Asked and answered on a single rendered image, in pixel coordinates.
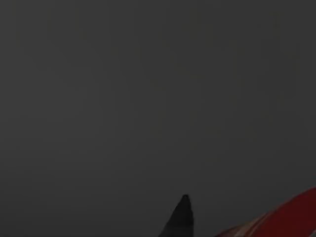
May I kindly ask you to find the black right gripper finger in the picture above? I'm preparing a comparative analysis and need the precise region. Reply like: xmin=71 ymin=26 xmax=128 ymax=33
xmin=158 ymin=194 xmax=195 ymax=237

